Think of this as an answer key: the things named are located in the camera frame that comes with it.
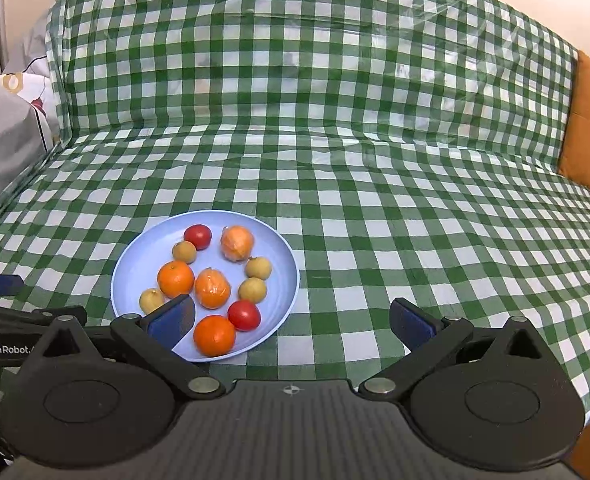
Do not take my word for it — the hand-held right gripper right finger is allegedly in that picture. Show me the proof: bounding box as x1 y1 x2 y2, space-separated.
357 297 563 402

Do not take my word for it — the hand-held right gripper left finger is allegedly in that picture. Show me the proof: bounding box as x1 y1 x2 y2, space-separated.
22 294 227 402

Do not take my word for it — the yellow-brown longan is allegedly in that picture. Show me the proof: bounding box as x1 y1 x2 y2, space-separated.
172 240 198 265
139 288 166 313
238 277 268 305
245 256 273 280

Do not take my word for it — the orange with green stem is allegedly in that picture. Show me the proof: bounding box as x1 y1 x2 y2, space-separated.
193 315 237 358

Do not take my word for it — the plastic-wrapped orange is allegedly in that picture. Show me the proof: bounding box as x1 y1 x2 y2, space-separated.
194 268 232 310
219 225 255 263

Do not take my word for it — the red tomato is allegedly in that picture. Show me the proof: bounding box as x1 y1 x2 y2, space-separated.
183 224 213 251
227 300 262 332

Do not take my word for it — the light blue plate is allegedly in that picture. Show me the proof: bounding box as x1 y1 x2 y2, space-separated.
111 210 301 364

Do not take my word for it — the grey white bag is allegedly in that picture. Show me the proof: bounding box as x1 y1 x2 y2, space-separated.
0 25 61 213

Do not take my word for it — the green checkered cloth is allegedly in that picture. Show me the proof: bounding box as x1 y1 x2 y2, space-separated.
0 0 590 426

